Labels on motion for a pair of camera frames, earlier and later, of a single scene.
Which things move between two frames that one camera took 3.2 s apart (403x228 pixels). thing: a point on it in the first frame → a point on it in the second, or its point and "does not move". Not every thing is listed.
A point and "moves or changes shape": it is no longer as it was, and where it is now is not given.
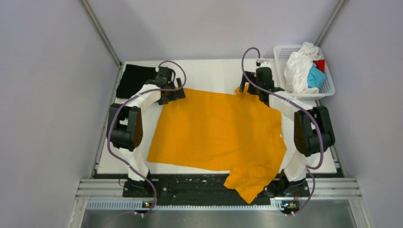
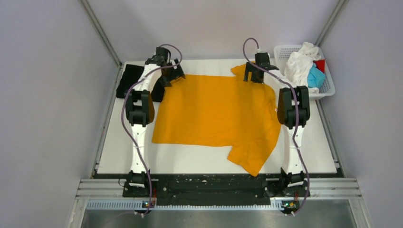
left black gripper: [177, 94] → [177, 72]
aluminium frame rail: [334, 188] does not move
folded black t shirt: [132, 78] does not move
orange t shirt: [238, 135] moves or changes shape
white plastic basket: [282, 53] does not move
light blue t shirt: [316, 78] does not move
